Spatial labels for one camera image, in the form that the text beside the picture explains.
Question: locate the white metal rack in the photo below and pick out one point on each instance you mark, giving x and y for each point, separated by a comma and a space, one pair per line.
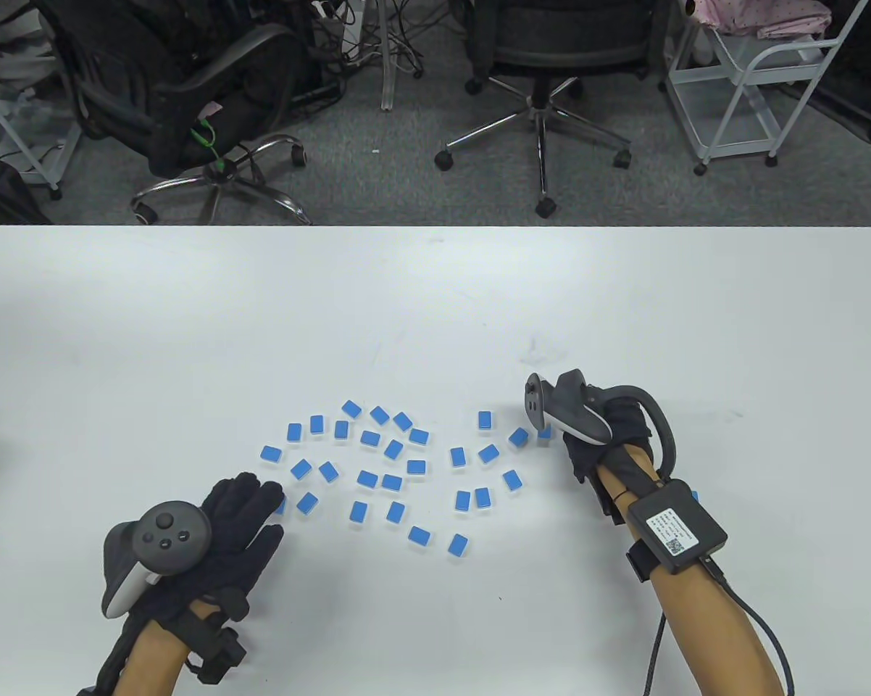
15, 136

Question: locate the pile of white cloth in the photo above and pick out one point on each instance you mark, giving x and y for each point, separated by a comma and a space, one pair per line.
8, 61

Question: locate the black left wrist module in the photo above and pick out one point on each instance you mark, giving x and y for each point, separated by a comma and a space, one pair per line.
224, 656

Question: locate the pink cloth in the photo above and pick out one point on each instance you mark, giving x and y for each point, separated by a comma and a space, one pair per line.
769, 14

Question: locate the white power strip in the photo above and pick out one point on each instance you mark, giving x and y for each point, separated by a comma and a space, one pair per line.
348, 29

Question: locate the person's left hand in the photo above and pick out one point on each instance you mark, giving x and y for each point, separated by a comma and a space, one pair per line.
240, 515

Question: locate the person's left forearm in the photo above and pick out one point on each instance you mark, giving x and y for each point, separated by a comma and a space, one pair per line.
153, 663

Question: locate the black office chair chrome base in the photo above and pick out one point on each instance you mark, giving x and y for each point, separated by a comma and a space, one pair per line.
566, 54

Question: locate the black labelled sensor box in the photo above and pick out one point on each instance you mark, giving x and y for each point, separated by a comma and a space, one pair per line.
674, 529

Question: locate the person's right hand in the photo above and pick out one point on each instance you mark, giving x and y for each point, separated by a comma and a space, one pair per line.
631, 428

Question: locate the white metal cart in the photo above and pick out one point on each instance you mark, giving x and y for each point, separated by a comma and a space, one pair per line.
729, 116

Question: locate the grey left hand controller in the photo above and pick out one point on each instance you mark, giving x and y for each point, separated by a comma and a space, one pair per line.
174, 536

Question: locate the pink tag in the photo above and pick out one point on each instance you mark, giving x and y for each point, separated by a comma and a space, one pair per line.
211, 110

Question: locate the grey hand controller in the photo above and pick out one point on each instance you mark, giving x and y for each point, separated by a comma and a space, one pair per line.
174, 536
573, 406

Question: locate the clear white post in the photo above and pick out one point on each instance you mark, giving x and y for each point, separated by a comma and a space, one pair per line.
387, 72

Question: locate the black backpack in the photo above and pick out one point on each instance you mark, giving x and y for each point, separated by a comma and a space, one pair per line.
1, 196

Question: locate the grey right hand controller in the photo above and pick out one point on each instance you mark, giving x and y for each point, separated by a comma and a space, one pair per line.
573, 406

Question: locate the blue mahjong tiles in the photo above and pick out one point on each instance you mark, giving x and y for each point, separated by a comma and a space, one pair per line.
369, 478

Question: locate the person's right forearm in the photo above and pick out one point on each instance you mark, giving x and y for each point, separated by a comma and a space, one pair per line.
711, 638

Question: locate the black office chair with armrests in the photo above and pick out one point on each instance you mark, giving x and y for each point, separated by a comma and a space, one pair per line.
182, 123

